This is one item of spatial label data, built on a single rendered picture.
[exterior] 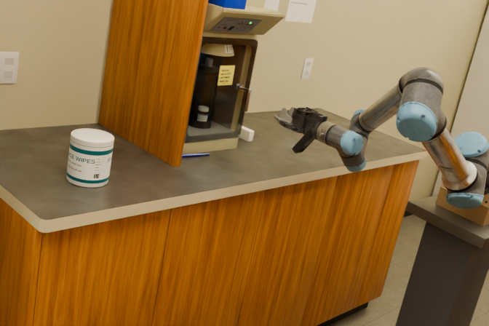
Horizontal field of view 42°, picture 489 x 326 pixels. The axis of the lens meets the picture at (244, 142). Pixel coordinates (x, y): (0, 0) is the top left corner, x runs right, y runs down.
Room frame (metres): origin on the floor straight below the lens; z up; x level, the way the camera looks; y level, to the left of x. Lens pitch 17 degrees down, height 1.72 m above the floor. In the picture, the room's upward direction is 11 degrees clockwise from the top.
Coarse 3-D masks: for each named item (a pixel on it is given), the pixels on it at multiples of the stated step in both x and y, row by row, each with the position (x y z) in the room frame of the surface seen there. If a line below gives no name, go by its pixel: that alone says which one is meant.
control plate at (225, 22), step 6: (228, 18) 2.22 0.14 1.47; (234, 18) 2.24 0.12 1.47; (240, 18) 2.26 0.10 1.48; (216, 24) 2.22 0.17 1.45; (222, 24) 2.24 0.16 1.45; (228, 24) 2.26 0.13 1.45; (234, 24) 2.28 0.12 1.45; (240, 24) 2.30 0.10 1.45; (246, 24) 2.32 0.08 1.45; (252, 24) 2.34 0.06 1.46; (210, 30) 2.24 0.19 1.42; (216, 30) 2.26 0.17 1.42; (222, 30) 2.28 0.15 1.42; (228, 30) 2.30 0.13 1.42; (234, 30) 2.32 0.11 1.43; (240, 30) 2.34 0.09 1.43; (246, 30) 2.36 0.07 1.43
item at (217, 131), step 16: (208, 48) 2.28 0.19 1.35; (224, 48) 2.34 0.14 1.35; (240, 48) 2.40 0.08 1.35; (256, 48) 2.46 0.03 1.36; (208, 64) 2.29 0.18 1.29; (224, 64) 2.35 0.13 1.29; (240, 64) 2.41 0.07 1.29; (208, 80) 2.30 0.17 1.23; (240, 80) 2.42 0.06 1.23; (208, 96) 2.31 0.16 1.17; (224, 96) 2.37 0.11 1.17; (240, 96) 2.43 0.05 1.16; (192, 112) 2.26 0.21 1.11; (208, 112) 2.32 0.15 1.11; (224, 112) 2.38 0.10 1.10; (240, 112) 2.45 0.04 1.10; (192, 128) 2.27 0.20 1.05; (208, 128) 2.33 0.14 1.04; (224, 128) 2.39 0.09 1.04; (240, 128) 2.46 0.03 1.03
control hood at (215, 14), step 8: (208, 8) 2.21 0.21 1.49; (216, 8) 2.19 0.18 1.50; (224, 8) 2.17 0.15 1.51; (248, 8) 2.33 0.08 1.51; (256, 8) 2.39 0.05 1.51; (264, 8) 2.46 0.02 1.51; (208, 16) 2.21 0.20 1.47; (216, 16) 2.18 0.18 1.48; (224, 16) 2.20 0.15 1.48; (232, 16) 2.22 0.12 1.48; (240, 16) 2.25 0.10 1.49; (248, 16) 2.27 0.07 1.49; (256, 16) 2.30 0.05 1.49; (264, 16) 2.33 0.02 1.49; (272, 16) 2.35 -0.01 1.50; (280, 16) 2.38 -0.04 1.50; (208, 24) 2.21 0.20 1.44; (264, 24) 2.38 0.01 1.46; (272, 24) 2.41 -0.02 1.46; (216, 32) 2.28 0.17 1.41; (224, 32) 2.30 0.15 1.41; (232, 32) 2.33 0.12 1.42; (256, 32) 2.41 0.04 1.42; (264, 32) 2.44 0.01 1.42
